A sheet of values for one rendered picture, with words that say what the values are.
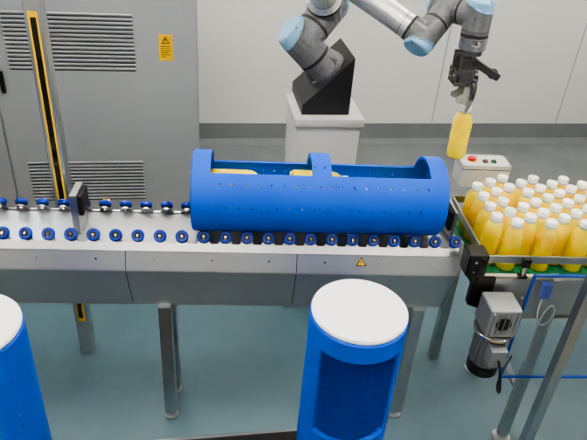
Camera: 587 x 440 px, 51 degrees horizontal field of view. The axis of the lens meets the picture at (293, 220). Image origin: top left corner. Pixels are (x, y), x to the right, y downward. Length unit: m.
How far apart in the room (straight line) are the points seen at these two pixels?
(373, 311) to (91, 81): 2.30
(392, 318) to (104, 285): 1.08
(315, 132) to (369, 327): 1.29
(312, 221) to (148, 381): 1.27
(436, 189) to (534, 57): 3.52
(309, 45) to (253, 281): 1.07
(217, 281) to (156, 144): 1.60
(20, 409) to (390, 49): 3.94
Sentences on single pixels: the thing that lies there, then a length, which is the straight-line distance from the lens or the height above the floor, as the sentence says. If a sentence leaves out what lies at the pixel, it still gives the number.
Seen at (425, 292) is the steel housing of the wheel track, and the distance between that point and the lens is 2.38.
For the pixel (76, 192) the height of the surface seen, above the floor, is 1.08.
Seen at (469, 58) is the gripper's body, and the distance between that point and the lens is 2.20.
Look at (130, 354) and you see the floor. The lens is 3.10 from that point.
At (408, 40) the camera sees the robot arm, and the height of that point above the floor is 1.62.
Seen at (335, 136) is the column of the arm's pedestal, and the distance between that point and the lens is 2.81.
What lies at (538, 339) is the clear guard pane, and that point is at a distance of 2.46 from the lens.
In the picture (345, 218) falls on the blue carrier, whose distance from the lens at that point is 2.07.
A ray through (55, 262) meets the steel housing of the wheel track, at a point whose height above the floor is 0.86.
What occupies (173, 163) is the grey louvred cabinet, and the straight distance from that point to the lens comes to 3.73.
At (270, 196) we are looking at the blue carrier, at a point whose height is 1.15.
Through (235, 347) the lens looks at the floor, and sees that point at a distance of 3.10.
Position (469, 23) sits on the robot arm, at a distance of 2.13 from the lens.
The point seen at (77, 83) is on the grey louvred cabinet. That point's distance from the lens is 3.58.
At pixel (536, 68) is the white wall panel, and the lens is 5.59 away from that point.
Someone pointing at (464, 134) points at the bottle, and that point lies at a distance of 2.26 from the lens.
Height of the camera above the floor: 2.17
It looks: 33 degrees down
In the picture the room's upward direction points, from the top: 4 degrees clockwise
